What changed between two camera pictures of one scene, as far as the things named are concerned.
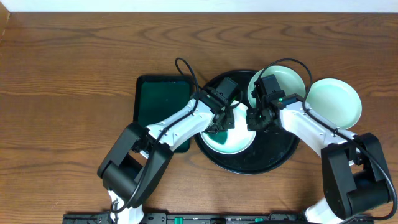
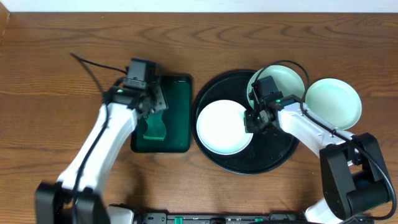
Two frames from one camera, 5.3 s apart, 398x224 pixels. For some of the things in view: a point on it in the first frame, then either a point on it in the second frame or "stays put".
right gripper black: (252, 124) stays put
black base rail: (214, 218) stays put
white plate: (239, 139) stays put
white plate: (336, 101) stays put
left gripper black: (224, 121) to (156, 101)
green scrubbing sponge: (219, 136) to (156, 129)
